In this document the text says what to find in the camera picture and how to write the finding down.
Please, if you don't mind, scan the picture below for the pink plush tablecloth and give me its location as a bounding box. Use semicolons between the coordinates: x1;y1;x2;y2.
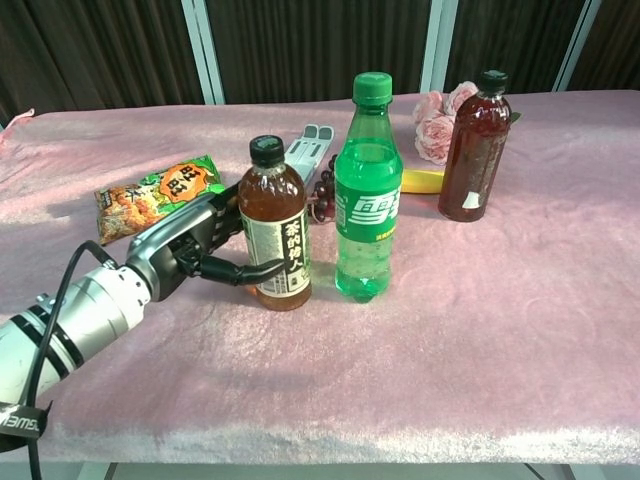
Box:
0;89;640;464

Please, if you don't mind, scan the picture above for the dark brown curtain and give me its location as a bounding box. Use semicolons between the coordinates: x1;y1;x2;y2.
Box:
0;0;640;126

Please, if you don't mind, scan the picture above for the white folding laptop stand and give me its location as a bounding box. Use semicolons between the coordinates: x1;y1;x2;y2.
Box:
283;124;336;187

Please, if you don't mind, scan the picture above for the pale blue window post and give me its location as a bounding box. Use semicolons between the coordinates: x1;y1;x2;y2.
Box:
552;0;604;93
419;0;459;94
180;0;226;106

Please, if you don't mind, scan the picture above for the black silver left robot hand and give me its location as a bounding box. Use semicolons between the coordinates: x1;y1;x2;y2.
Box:
124;182;289;304

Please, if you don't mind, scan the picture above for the pink artificial rose bouquet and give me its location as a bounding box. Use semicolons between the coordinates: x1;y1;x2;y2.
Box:
412;80;521;166

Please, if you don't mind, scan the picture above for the green orange snack bag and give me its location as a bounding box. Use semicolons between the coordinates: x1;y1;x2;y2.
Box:
93;154;227;246

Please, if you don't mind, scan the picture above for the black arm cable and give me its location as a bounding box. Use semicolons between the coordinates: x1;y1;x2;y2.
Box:
27;239;119;480

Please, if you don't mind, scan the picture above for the purple grape bunch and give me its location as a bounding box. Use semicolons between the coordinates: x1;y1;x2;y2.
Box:
305;154;340;226

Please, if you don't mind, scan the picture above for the labelled amber tea bottle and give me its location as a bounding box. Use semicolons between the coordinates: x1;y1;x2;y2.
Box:
237;134;314;312

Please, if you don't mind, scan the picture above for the unlabelled red drink bottle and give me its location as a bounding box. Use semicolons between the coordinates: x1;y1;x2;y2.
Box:
437;69;513;224

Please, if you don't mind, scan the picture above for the black printed strap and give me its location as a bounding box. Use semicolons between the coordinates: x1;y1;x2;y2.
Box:
0;399;54;442

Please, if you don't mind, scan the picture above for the yellow banana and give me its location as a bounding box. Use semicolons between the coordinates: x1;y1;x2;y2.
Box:
401;168;445;195

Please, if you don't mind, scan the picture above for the green Sprite soda bottle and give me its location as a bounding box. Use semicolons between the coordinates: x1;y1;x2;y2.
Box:
333;71;405;304

